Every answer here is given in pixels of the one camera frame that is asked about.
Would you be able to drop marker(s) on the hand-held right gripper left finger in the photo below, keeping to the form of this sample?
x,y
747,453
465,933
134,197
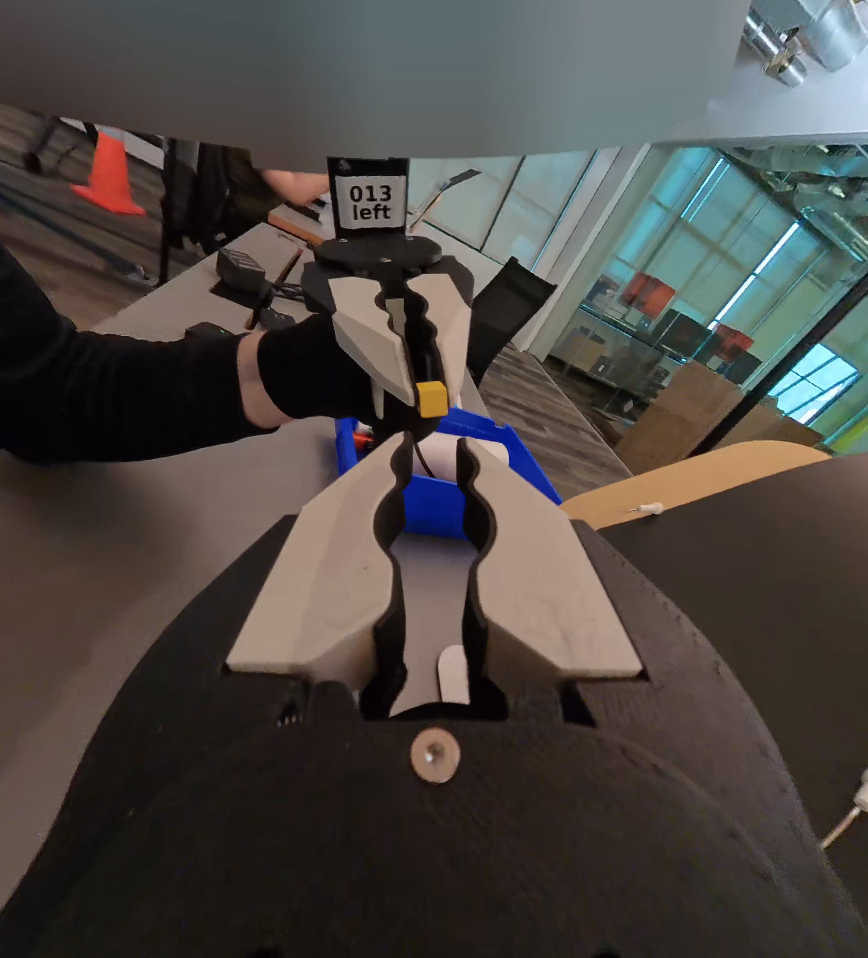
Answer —
x,y
314,591

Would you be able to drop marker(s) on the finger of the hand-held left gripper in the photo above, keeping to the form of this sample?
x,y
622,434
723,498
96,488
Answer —
x,y
453,322
363,322

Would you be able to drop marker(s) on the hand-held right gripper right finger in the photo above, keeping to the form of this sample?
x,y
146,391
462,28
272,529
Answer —
x,y
554,591

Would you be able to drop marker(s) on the small yellow part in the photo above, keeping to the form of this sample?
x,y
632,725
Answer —
x,y
432,399

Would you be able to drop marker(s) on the blue plastic bin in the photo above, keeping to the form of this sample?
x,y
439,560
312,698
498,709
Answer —
x,y
434,509

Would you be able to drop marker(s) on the person's left forearm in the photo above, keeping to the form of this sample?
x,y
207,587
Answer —
x,y
67,389

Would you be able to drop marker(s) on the person's left hand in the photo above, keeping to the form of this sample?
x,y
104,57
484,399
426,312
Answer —
x,y
314,374

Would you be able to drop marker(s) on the black office chair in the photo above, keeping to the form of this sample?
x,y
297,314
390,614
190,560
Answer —
x,y
509,307

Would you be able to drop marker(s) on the small black box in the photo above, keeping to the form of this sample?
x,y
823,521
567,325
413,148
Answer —
x,y
277,318

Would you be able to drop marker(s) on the wooden stick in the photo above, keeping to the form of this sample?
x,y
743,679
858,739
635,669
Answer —
x,y
277,288

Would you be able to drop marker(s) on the angled desk lamp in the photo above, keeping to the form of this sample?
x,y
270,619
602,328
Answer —
x,y
464,178

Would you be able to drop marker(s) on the small red part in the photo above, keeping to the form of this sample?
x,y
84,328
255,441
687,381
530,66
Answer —
x,y
363,438

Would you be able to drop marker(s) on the black power adapter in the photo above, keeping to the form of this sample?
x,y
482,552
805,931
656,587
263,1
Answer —
x,y
239,268

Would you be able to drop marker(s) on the white paper roll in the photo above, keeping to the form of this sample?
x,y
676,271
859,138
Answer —
x,y
441,456

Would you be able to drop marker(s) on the cardboard box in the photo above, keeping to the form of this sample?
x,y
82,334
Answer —
x,y
681,419

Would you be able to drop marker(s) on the dark divider panel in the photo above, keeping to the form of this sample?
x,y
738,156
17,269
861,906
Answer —
x,y
778,599

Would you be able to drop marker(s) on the orange traffic cone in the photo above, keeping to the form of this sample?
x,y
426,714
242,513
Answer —
x,y
108,176

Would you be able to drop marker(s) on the yellow green board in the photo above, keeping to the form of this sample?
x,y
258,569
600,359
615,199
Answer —
x,y
860,428

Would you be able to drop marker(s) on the spiral metal duct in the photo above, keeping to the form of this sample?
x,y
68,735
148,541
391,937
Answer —
x,y
808,37

